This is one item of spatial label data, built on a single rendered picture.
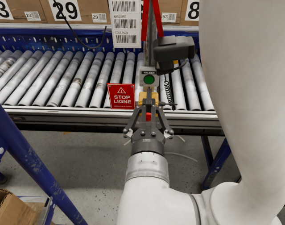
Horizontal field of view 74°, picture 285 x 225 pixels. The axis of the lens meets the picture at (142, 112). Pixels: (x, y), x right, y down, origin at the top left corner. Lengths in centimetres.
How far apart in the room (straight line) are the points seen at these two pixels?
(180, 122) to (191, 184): 73
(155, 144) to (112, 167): 112
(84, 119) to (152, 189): 58
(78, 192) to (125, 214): 115
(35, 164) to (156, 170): 21
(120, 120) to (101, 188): 73
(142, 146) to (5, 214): 25
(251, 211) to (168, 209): 12
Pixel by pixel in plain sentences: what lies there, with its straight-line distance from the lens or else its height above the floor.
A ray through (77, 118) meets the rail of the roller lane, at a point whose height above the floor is 71.
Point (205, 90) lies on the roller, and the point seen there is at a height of 75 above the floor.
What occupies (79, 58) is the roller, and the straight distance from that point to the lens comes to 124.
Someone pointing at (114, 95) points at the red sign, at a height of 86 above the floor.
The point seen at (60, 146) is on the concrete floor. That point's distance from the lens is 174.
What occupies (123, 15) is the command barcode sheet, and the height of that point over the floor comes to 114.
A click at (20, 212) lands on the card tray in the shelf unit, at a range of 40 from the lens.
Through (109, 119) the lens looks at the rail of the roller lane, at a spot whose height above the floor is 71.
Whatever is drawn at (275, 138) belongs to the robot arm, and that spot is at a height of 120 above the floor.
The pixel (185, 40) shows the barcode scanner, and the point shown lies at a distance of 57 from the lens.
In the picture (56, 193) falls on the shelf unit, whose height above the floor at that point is 94.
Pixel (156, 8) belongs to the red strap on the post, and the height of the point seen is 116.
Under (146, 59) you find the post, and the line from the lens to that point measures 64.
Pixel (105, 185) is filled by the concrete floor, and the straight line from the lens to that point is 147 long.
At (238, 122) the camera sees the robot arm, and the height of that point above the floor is 121.
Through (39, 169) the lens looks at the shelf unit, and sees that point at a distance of 37.
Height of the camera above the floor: 132
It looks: 46 degrees down
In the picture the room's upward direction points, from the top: straight up
